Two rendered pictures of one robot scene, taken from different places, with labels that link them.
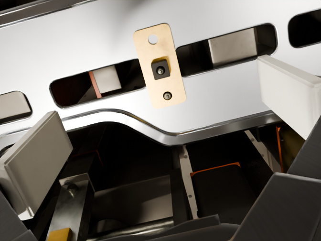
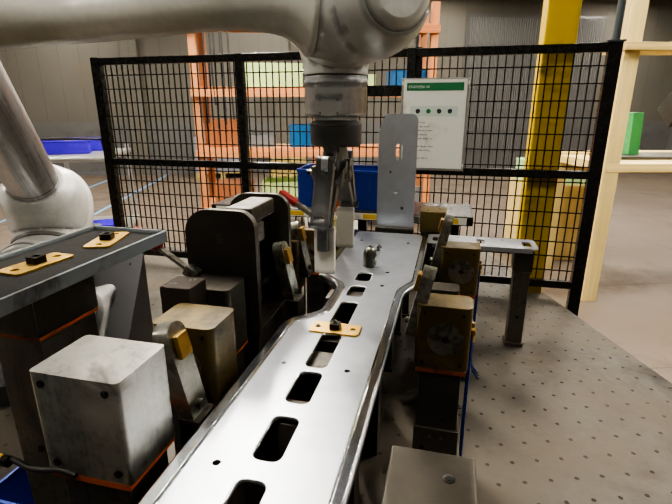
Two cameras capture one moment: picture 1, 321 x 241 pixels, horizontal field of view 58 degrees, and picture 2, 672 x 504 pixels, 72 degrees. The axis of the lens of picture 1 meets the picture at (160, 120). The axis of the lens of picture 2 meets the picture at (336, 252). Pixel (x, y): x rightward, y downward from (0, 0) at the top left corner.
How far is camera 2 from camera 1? 0.68 m
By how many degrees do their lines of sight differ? 65
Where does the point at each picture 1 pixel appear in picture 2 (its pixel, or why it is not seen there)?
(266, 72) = (331, 261)
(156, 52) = (345, 328)
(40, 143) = (349, 227)
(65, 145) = (340, 241)
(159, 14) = (364, 336)
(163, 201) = not seen: hidden behind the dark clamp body
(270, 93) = (323, 259)
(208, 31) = (341, 346)
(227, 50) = (322, 357)
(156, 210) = not seen: hidden behind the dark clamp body
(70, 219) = (289, 271)
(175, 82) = (323, 329)
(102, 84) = not seen: hidden behind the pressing
